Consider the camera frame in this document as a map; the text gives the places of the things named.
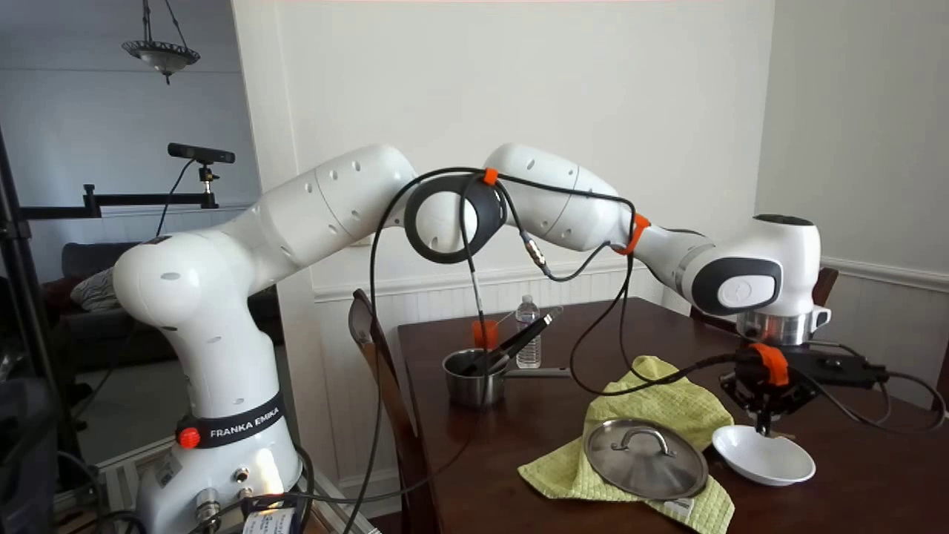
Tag black tripod stand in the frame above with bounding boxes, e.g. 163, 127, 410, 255
0, 130, 71, 534

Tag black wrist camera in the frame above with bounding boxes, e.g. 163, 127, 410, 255
788, 351, 890, 391

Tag black camera on boom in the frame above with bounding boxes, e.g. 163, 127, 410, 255
163, 139, 239, 188

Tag dark couch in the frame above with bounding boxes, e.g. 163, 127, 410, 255
57, 240, 187, 372

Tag stainless steel pot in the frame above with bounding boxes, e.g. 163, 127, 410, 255
439, 348, 576, 414

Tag orange plastic cup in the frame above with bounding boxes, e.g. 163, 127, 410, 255
467, 317, 504, 354

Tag yellow-green kitchen towel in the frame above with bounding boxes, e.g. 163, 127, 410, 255
515, 354, 739, 534

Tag wooden chair back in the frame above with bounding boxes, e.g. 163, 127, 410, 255
691, 262, 843, 336

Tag hanging ceiling lamp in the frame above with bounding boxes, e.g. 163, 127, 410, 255
122, 0, 205, 86

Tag white bowl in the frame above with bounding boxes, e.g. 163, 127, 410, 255
708, 425, 819, 489

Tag dark wooden chair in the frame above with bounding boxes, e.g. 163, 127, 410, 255
347, 289, 439, 534

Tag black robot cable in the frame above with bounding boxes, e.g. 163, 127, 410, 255
338, 164, 949, 534

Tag clear plastic water bottle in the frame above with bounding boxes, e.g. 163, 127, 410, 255
513, 295, 547, 373

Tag glass pot lid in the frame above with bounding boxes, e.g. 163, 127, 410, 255
580, 418, 711, 504

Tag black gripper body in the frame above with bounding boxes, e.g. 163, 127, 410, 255
719, 369, 820, 421

